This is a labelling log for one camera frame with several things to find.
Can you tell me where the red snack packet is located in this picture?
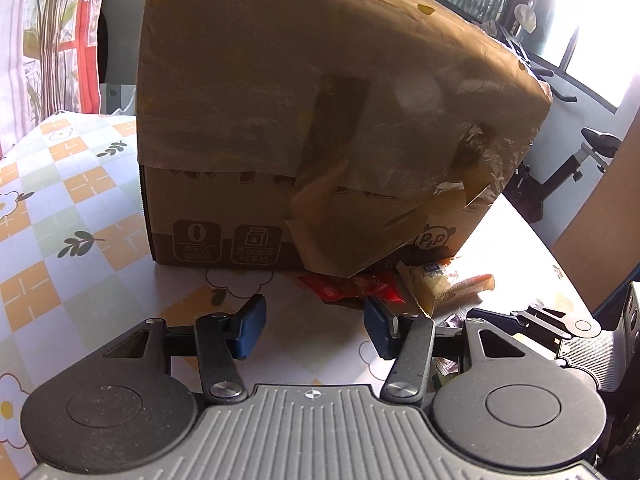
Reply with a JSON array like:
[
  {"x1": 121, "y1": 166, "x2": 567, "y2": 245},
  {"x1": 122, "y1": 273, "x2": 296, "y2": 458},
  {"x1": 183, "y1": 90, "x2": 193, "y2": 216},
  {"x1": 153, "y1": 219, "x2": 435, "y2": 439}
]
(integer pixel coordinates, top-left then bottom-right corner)
[{"x1": 298, "y1": 271, "x2": 405, "y2": 304}]

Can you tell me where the yellow clear snack packet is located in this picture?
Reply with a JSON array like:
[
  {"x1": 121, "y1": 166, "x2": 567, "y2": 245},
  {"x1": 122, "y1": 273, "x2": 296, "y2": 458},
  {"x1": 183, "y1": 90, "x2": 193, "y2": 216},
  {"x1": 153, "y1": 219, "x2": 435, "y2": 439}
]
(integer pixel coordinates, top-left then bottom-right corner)
[{"x1": 396, "y1": 257, "x2": 496, "y2": 316}]

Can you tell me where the floral checkered tablecloth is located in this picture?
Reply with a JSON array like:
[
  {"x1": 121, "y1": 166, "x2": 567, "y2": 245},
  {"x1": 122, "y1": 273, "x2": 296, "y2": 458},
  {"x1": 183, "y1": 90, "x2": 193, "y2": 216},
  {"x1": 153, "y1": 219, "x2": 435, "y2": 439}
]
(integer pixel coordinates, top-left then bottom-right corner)
[{"x1": 0, "y1": 112, "x2": 601, "y2": 480}]

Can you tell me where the black exercise bike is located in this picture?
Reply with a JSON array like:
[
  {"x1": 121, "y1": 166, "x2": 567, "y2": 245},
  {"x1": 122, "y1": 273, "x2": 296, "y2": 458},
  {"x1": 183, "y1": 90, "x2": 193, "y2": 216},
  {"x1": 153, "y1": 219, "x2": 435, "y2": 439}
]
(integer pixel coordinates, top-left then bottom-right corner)
[{"x1": 495, "y1": 24, "x2": 622, "y2": 224}]

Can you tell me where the brown cardboard box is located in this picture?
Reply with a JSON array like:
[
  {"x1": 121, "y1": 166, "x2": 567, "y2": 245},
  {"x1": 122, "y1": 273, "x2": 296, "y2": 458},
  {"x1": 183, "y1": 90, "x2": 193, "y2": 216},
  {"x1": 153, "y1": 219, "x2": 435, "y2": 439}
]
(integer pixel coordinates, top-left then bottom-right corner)
[{"x1": 136, "y1": 0, "x2": 552, "y2": 278}]

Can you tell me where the white small bin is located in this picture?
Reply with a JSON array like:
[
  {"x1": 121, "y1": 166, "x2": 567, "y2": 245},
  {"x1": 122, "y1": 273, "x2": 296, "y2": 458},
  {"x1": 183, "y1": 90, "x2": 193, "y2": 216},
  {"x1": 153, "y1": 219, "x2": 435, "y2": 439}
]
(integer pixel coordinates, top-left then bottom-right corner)
[{"x1": 100, "y1": 84, "x2": 137, "y2": 116}]

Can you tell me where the artificial green plant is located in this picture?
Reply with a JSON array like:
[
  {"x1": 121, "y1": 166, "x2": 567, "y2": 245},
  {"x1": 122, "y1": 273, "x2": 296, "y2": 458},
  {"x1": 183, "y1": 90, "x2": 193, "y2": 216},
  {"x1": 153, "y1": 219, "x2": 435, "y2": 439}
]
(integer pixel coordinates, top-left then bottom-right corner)
[{"x1": 23, "y1": 0, "x2": 77, "y2": 120}]

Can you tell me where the red white curtain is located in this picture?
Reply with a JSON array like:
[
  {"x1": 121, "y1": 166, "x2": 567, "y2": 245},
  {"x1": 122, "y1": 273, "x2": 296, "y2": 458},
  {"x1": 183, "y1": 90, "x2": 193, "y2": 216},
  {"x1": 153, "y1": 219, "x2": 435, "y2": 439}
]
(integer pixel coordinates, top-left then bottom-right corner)
[{"x1": 1, "y1": 0, "x2": 102, "y2": 155}]

